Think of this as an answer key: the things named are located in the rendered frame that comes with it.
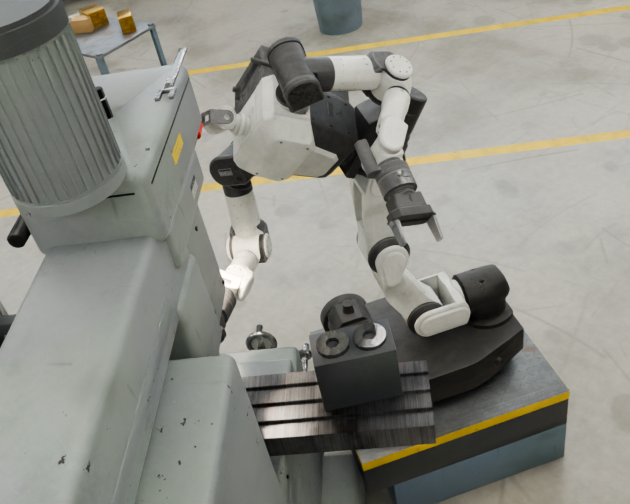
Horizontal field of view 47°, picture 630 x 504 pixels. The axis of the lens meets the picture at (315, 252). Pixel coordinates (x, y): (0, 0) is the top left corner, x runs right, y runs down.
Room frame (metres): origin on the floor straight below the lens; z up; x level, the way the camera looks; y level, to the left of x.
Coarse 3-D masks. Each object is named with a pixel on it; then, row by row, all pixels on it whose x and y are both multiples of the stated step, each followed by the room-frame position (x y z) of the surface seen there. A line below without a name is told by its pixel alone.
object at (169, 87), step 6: (180, 48) 1.63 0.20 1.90; (186, 48) 1.63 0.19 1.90; (180, 54) 1.60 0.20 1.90; (174, 60) 1.57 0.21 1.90; (180, 60) 1.56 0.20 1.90; (174, 66) 1.54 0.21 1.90; (180, 66) 1.54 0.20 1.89; (174, 72) 1.51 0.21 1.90; (168, 78) 1.48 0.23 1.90; (174, 78) 1.48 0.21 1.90; (168, 84) 1.45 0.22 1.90; (162, 90) 1.43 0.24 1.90; (168, 90) 1.42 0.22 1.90; (174, 90) 1.42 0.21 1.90; (156, 96) 1.41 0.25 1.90; (174, 96) 1.40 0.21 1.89
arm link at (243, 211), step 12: (252, 192) 1.87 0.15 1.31; (228, 204) 1.86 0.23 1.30; (240, 204) 1.85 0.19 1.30; (252, 204) 1.86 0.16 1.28; (240, 216) 1.84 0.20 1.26; (252, 216) 1.85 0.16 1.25; (240, 228) 1.84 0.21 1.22; (252, 228) 1.84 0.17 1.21; (264, 228) 1.85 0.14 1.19; (228, 240) 1.84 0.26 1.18; (264, 240) 1.81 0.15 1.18; (228, 252) 1.82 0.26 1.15; (264, 252) 1.79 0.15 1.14
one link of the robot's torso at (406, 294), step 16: (384, 256) 1.76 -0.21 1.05; (400, 256) 1.76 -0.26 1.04; (384, 272) 1.75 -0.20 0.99; (400, 272) 1.76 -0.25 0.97; (384, 288) 1.76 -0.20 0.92; (400, 288) 1.78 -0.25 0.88; (416, 288) 1.81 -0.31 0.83; (400, 304) 1.80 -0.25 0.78; (416, 304) 1.81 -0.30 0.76; (432, 304) 1.81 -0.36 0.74
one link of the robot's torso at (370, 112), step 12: (420, 96) 1.85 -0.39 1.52; (360, 108) 1.89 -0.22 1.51; (372, 108) 1.86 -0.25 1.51; (408, 108) 1.81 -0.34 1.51; (420, 108) 1.83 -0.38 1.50; (360, 120) 1.85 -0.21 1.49; (372, 120) 1.80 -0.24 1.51; (408, 120) 1.81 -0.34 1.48; (360, 132) 1.82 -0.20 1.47; (372, 132) 1.79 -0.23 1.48; (408, 132) 1.82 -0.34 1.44; (372, 144) 1.79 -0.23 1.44; (348, 168) 1.78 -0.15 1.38; (360, 168) 1.84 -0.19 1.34
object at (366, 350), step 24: (312, 336) 1.41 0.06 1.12; (336, 336) 1.37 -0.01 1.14; (360, 336) 1.35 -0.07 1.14; (384, 336) 1.34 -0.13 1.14; (336, 360) 1.30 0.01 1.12; (360, 360) 1.29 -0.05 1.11; (384, 360) 1.29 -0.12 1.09; (336, 384) 1.29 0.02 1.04; (360, 384) 1.29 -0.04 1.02; (384, 384) 1.29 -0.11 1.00; (336, 408) 1.30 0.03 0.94
